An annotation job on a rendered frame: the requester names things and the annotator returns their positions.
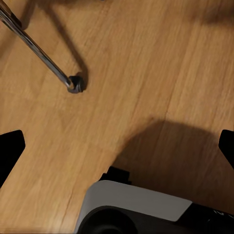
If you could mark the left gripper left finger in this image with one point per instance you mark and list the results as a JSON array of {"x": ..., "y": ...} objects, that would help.
[{"x": 12, "y": 145}]

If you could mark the swivel chair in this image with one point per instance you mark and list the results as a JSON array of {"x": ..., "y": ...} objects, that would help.
[{"x": 74, "y": 84}]

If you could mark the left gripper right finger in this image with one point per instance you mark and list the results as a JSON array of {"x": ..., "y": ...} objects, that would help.
[{"x": 226, "y": 145}]

